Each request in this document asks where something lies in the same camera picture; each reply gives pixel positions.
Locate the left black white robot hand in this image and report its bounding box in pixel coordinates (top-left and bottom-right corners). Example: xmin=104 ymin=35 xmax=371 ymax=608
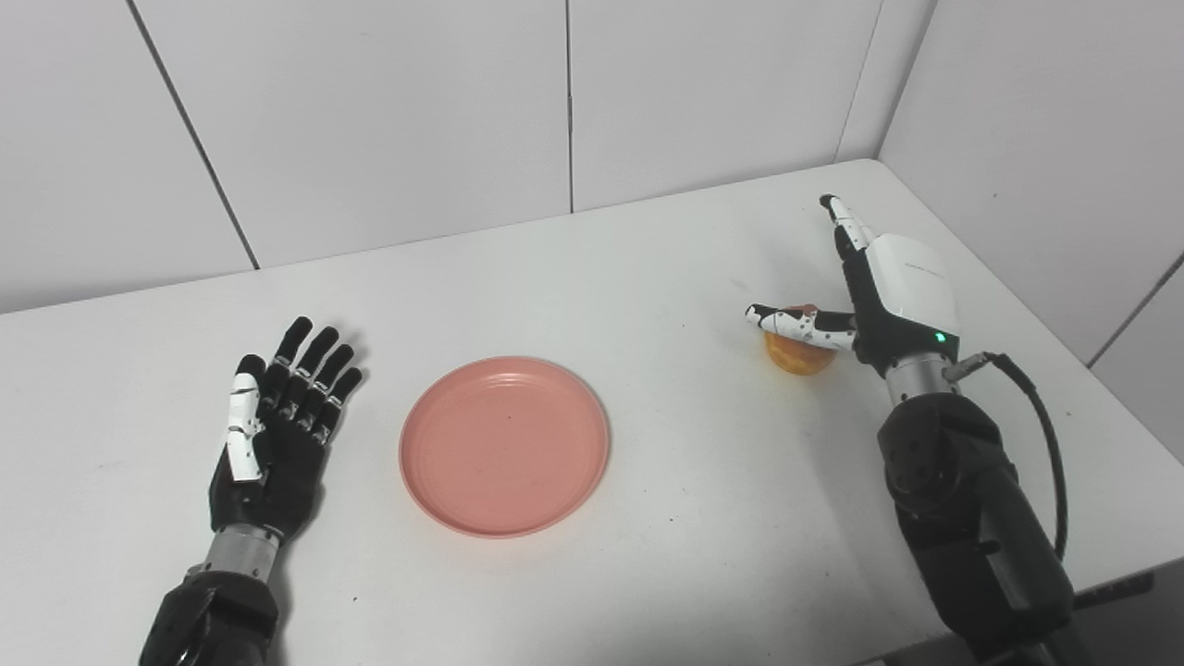
xmin=208 ymin=316 xmax=364 ymax=539

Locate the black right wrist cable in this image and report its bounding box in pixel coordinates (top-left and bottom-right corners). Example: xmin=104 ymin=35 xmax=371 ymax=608
xmin=943 ymin=351 xmax=1070 ymax=561

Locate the pink round plate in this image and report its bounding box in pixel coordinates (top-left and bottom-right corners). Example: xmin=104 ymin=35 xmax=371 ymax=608
xmin=399 ymin=356 xmax=611 ymax=539

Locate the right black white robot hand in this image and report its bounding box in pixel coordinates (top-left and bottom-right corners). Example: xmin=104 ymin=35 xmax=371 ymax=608
xmin=746 ymin=193 xmax=961 ymax=378

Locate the orange cream puff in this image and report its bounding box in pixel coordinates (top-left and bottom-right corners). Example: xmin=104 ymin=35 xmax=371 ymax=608
xmin=763 ymin=304 xmax=838 ymax=377

